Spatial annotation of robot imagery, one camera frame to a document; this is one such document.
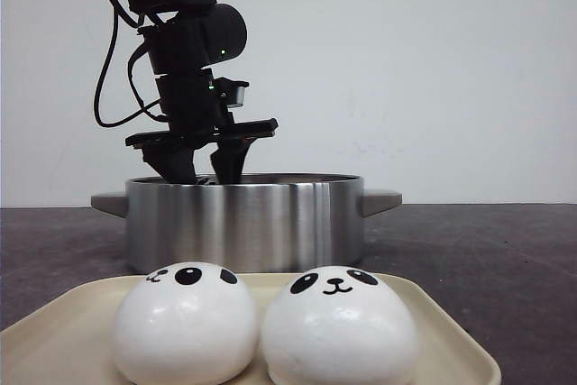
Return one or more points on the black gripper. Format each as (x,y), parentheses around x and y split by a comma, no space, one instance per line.
(196,116)

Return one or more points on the stainless steel steamer pot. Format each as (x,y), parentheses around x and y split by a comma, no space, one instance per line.
(271,222)

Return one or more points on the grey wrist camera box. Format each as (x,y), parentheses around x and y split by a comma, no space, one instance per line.
(230,92)

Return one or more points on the panda bun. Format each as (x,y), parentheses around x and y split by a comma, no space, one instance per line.
(339,325)
(186,323)

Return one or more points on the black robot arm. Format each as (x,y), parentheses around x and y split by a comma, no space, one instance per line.
(182,39)

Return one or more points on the cream plastic tray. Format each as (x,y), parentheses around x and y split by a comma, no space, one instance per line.
(68,341)

